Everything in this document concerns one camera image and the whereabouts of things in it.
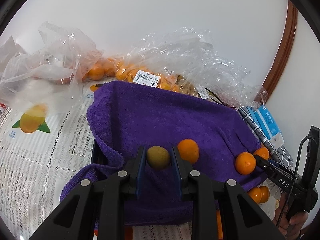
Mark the clear plastic bag of oranges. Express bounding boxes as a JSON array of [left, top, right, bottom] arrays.
[[82, 27, 267, 109]]

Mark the purple towel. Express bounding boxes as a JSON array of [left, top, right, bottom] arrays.
[[60, 80, 270, 227]]

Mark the yellow green small fruit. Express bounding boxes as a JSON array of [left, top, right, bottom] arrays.
[[146, 146, 171, 170]]

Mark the person's right hand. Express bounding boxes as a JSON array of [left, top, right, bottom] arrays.
[[272, 193, 309, 239]]

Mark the grey checked folded cushion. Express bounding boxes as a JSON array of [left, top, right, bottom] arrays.
[[237, 106, 293, 170]]

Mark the brown wooden door frame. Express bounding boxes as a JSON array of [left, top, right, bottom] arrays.
[[263, 0, 298, 102]]

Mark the oval orange kumquat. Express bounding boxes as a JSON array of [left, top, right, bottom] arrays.
[[247, 187, 262, 204]]

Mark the round orange kumquat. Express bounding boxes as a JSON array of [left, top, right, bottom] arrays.
[[253, 147, 270, 160]]

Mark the white translucent plastic bag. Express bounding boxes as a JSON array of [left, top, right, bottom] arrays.
[[1, 22, 103, 114]]

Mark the black cable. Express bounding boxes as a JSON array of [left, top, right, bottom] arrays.
[[276, 135, 318, 228]]

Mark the large orange mandarin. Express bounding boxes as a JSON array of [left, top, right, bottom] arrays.
[[235, 152, 257, 175]]

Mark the medium orange mandarin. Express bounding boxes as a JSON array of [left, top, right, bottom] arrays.
[[177, 139, 200, 164]]

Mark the blue white tissue pack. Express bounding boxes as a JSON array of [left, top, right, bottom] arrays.
[[254, 105, 284, 149]]

